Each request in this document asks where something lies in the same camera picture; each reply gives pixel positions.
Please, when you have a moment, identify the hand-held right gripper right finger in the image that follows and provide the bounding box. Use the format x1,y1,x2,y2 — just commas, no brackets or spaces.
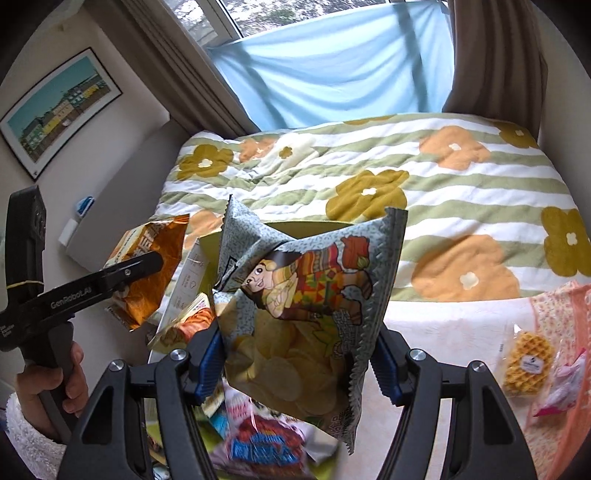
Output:
372,330,540,480

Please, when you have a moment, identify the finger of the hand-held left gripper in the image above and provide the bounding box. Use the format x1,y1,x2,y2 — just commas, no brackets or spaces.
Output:
104,251,165,297

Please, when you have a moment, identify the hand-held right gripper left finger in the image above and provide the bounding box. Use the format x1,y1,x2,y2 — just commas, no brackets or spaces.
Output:
58,320,223,480

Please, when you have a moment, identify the orange brown foil bag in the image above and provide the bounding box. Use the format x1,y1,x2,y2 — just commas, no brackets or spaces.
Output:
103,213,191,332

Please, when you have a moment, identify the yellow green cardboard box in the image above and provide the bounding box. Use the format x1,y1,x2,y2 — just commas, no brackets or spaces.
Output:
147,220,357,370

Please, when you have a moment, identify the grey potato chip bag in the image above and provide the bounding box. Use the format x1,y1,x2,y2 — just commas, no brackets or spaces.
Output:
211,196,410,457

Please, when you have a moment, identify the person's left forearm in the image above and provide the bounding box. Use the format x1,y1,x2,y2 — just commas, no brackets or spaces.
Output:
0,392,66,480

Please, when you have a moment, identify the person's left hand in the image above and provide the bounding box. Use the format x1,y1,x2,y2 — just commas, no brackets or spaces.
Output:
16,344,89,431

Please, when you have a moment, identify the purple snack bag blue label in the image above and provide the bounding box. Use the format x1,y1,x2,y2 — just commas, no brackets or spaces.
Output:
225,405,308,468

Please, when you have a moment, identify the clear waffle packet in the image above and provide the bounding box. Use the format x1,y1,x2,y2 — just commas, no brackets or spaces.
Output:
498,322,560,410

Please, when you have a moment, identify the small pink white packet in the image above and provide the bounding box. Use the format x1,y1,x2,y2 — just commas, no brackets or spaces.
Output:
531,354,588,417

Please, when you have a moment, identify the floral striped blanket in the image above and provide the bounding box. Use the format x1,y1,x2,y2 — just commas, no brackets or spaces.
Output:
152,113,591,304

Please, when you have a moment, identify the beige curtain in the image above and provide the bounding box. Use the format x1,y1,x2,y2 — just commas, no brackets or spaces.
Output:
98,0,260,140
442,0,551,136

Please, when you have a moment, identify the light blue cloth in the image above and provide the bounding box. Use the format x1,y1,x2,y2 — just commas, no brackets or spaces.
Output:
204,0,457,136

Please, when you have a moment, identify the window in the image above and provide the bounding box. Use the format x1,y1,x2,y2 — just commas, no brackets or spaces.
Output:
185,0,398,49

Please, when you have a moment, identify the wall poster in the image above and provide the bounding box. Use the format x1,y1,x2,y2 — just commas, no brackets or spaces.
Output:
0,46,124,182

